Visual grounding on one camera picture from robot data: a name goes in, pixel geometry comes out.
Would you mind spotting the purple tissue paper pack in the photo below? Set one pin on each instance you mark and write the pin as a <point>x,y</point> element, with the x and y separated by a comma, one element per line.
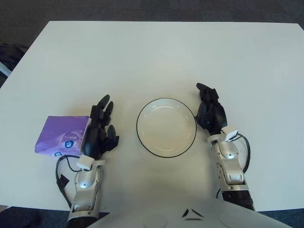
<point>57,133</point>

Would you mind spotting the white furniture bar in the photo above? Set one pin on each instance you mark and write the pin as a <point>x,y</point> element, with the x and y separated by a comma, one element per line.
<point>4,69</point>

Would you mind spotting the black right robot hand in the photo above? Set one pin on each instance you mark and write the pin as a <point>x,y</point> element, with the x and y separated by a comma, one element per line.
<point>213,116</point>

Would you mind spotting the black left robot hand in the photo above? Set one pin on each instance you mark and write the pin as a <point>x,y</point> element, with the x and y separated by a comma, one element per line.
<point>95,133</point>

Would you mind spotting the black bag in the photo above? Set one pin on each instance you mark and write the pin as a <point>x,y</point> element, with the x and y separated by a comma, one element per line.
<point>9,57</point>

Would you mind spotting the white plate with black rim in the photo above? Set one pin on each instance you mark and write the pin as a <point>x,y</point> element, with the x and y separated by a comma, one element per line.
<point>166,128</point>

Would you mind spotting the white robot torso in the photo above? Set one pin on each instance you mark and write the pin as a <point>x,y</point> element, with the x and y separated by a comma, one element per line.
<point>166,213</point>

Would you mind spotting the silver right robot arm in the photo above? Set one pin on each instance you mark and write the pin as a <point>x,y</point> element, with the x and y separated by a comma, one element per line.
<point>228,166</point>

